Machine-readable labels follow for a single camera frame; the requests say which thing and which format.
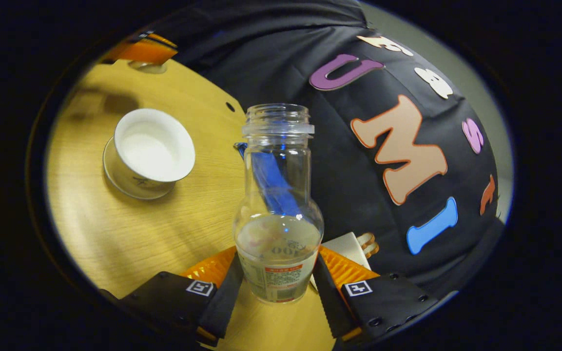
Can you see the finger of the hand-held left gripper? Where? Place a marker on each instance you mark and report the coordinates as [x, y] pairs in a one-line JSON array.
[[146, 51]]

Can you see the white teacup saucer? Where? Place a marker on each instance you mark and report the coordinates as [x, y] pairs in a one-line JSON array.
[[115, 180]]

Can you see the clear glass water bottle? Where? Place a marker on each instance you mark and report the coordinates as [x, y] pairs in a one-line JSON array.
[[278, 234]]

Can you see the black backdrop cloth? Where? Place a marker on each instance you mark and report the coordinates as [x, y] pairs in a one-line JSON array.
[[349, 170]]

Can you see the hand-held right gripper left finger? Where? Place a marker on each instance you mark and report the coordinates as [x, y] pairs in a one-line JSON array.
[[222, 302]]

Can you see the white toaster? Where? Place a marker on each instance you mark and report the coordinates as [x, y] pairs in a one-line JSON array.
[[346, 248]]

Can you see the blue folded towel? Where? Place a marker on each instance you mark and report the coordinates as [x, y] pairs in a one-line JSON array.
[[240, 148]]

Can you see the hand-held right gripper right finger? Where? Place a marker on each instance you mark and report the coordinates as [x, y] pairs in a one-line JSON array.
[[329, 302]]

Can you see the white teacup lid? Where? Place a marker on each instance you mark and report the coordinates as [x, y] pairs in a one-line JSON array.
[[146, 67]]

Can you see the bread slice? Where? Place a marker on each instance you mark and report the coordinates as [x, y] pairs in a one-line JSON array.
[[366, 239], [372, 249]]

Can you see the white teacup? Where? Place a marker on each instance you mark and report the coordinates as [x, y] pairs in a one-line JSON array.
[[151, 146]]

